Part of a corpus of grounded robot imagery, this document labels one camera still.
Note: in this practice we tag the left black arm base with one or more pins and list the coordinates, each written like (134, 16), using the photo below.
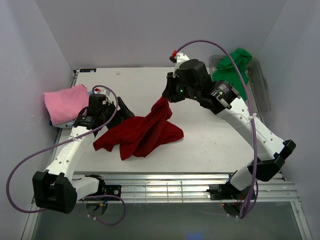
(106, 189)

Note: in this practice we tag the pink folded t-shirt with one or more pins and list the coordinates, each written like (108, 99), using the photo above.
(64, 105)

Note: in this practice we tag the blue label sticker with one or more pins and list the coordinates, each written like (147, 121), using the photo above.
(87, 70)

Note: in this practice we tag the dark red t-shirt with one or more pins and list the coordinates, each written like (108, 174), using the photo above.
(139, 135)

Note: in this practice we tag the aluminium frame rail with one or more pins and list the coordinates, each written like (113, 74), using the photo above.
(190, 187)

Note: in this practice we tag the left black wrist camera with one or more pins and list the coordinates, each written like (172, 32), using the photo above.
(97, 103)

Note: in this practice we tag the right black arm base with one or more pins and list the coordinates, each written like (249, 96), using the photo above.
(226, 192)

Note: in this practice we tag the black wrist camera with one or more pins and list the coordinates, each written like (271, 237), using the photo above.
(97, 103)
(192, 71)

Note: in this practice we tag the green t-shirt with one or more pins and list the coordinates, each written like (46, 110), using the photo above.
(225, 70)

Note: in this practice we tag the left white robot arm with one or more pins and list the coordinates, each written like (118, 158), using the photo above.
(54, 188)

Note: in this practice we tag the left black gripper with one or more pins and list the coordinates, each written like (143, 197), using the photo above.
(119, 116)

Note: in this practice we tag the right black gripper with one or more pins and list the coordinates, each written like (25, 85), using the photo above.
(169, 92)

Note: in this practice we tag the clear plastic bin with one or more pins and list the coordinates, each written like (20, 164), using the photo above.
(257, 85)

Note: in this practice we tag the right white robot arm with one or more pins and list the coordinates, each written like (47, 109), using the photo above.
(223, 100)

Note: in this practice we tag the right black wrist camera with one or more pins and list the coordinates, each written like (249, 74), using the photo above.
(192, 71)

